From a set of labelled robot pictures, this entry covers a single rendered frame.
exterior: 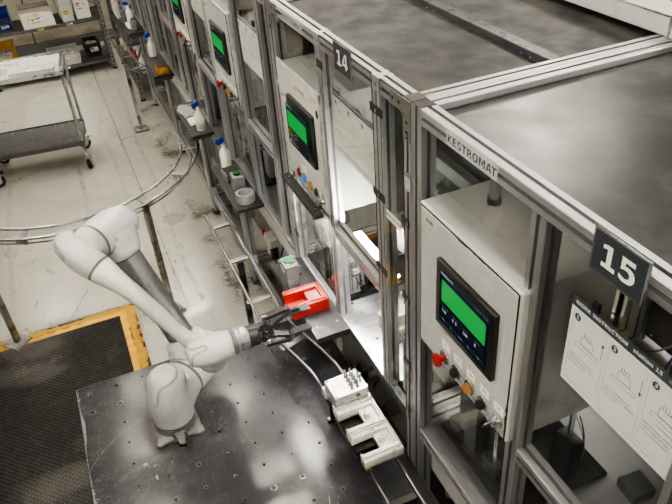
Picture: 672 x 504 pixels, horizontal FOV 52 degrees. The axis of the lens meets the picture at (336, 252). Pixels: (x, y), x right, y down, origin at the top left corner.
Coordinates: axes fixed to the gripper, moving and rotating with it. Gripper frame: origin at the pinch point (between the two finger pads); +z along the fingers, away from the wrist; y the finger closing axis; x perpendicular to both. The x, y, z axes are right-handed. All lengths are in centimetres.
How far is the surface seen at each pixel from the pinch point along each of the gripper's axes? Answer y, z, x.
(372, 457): -24, 3, -46
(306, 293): -17.3, 12.6, 33.0
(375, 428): -24.4, 9.5, -36.3
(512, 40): 91, 65, -19
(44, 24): -51, -57, 638
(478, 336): 48, 18, -79
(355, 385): -19.6, 10.0, -19.9
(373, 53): 88, 31, -1
